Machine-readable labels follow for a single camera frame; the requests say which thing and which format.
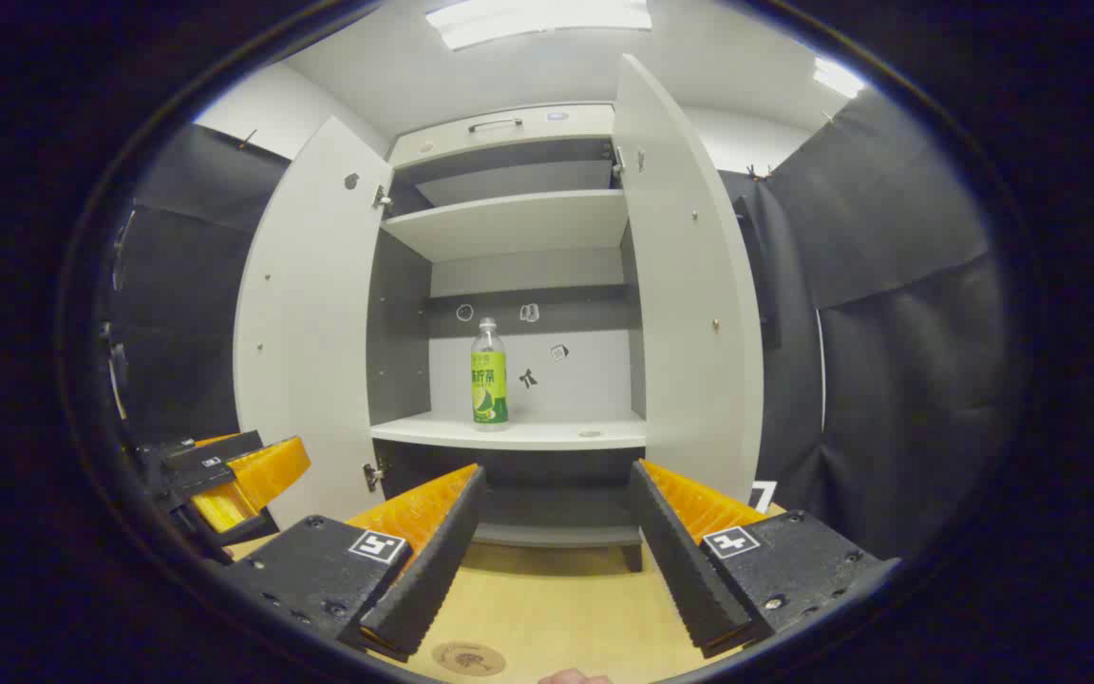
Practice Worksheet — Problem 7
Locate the small ceiling light panel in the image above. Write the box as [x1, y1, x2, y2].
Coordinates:
[813, 55, 866, 99]

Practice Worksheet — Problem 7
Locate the green label bottle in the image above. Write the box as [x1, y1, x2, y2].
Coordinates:
[470, 317, 509, 431]

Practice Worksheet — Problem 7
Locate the grey cabinet door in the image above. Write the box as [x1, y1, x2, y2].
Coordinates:
[234, 116, 394, 530]
[612, 54, 764, 519]

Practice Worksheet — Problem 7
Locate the grey cabinet shelf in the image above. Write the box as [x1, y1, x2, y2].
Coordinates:
[414, 160, 614, 208]
[381, 188, 631, 264]
[371, 410, 648, 451]

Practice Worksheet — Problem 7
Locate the round brown coaster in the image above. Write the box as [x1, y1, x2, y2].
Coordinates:
[431, 641, 507, 677]

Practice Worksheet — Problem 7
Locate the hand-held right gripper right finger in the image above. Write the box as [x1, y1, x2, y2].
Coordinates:
[628, 459, 901, 659]

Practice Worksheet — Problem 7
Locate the large ceiling light panel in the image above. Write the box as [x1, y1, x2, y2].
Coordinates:
[425, 0, 652, 51]

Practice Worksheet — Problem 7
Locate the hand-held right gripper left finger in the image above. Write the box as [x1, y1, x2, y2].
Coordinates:
[219, 464, 489, 664]

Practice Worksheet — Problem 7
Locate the black backdrop cloth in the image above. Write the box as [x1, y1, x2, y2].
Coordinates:
[105, 90, 1023, 561]

